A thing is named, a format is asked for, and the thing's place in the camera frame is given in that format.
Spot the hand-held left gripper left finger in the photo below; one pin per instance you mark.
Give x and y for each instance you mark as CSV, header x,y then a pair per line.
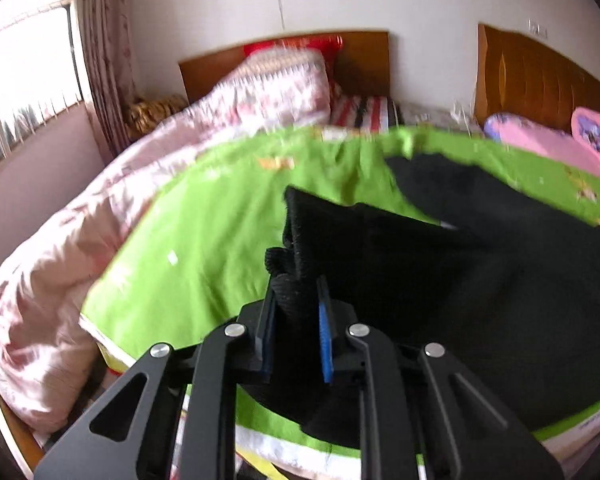
x,y
267,342

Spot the black pants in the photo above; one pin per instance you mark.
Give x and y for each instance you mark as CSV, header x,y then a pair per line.
x,y
455,285

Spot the green printed blanket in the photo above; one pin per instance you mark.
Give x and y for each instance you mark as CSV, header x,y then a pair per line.
x,y
205,220

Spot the panelled wooden headboard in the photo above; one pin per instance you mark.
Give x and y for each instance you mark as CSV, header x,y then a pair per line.
x,y
530,80

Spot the white wall outlet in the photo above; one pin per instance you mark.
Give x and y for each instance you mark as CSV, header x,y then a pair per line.
x,y
538,28

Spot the pink floral quilt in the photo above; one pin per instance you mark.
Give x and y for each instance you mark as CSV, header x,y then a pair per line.
x,y
55,270

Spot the yellow brown patterned cloth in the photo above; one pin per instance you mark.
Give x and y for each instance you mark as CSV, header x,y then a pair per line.
x,y
152,112

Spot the pink blanket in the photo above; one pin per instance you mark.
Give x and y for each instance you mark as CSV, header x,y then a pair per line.
x,y
535,142

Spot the pink cartoon pillow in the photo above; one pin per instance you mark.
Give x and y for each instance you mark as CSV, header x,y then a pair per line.
x,y
597,132

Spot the red patterned pillow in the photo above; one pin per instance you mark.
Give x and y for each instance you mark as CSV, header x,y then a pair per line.
x,y
300,42

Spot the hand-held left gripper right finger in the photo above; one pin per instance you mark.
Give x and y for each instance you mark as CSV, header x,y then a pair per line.
x,y
325,345

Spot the striped bed sheet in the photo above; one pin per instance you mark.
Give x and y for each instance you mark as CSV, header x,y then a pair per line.
x,y
365,110

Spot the barred window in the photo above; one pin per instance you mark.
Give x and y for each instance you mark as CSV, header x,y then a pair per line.
x,y
30,70

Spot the pink patterned curtain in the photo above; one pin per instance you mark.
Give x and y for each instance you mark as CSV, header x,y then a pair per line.
x,y
110,50

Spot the plain wooden headboard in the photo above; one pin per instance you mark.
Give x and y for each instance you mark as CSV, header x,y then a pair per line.
x,y
365,65

